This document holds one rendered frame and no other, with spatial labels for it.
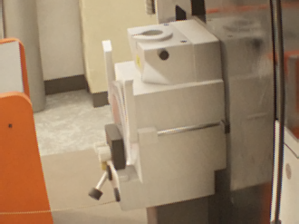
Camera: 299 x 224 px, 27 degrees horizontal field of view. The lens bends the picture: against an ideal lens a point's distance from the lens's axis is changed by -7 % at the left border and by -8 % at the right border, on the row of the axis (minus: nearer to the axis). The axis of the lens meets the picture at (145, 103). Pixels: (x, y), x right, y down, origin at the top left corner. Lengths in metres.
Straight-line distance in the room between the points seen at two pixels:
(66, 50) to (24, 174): 3.17
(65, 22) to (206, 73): 3.54
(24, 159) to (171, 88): 0.47
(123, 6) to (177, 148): 3.17
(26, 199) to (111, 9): 2.78
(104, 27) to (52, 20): 0.47
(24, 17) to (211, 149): 3.21
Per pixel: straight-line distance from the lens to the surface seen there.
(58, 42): 4.20
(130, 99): 0.62
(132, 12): 3.84
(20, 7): 3.82
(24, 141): 1.05
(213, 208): 0.75
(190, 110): 0.65
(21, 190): 1.09
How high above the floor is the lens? 1.48
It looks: 22 degrees down
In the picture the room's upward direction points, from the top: 5 degrees counter-clockwise
